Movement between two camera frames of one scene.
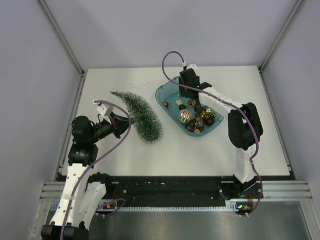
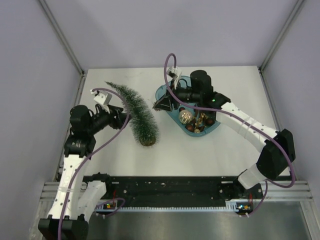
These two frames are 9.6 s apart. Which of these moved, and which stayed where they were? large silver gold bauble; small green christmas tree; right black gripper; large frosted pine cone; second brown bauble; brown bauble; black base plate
Moved: right black gripper; small green christmas tree; large frosted pine cone
Stayed: second brown bauble; brown bauble; large silver gold bauble; black base plate
